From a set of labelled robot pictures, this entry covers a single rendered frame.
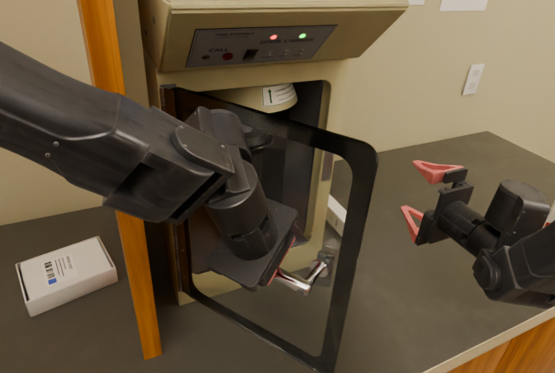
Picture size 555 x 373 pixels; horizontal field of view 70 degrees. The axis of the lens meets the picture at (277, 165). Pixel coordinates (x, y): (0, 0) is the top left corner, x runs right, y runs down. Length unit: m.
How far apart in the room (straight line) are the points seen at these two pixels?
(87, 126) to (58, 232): 0.81
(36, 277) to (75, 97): 0.65
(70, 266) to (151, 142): 0.64
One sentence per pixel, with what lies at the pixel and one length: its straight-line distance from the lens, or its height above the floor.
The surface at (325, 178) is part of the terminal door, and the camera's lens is 0.46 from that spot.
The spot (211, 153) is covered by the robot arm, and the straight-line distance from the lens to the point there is 0.33.
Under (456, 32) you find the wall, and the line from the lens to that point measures 1.53.
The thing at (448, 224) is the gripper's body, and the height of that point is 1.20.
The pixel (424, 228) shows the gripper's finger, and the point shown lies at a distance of 0.70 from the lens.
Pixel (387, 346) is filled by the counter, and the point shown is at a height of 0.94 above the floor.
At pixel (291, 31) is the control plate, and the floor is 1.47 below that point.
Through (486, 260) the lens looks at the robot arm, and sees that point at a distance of 0.59.
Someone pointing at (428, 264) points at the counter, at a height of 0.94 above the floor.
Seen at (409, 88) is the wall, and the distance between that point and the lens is 1.46.
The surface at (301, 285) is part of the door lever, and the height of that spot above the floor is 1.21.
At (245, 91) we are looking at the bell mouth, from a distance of 0.66.
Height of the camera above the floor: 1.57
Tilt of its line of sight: 30 degrees down
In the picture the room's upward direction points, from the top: 4 degrees clockwise
